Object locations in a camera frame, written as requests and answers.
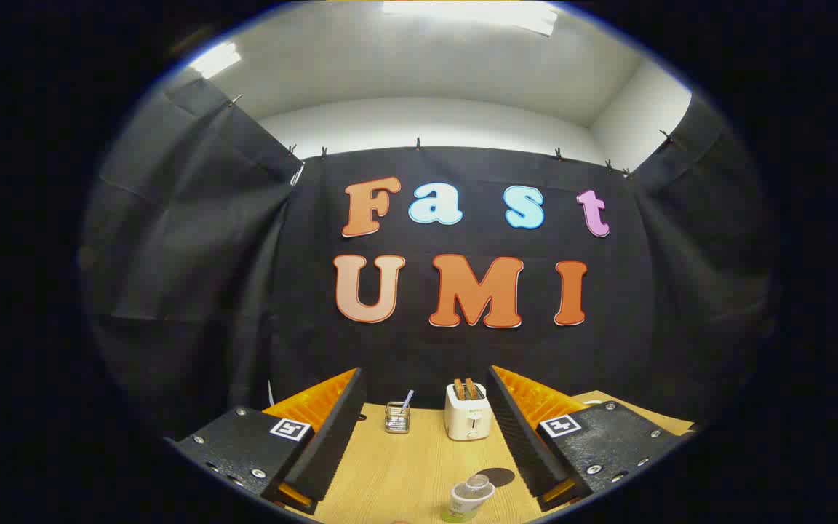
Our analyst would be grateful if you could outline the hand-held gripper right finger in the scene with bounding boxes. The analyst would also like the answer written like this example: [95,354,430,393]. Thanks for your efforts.
[488,365,696,510]

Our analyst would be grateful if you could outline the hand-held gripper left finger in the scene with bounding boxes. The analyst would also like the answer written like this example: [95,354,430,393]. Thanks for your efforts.
[164,368,367,515]

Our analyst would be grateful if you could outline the clear juice bottle white-green label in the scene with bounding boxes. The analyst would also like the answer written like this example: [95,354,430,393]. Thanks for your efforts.
[441,475,496,523]

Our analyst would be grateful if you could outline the white toaster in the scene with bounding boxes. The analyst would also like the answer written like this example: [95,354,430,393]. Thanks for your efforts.
[444,380,494,441]

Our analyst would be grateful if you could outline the wooden table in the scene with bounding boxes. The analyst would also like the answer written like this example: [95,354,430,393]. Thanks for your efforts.
[266,392,696,524]

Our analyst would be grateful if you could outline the small ceiling light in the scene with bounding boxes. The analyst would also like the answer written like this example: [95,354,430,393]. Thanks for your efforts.
[188,41,242,79]

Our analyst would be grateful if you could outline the long ceiling light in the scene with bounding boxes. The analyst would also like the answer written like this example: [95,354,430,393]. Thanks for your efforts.
[383,0,559,37]

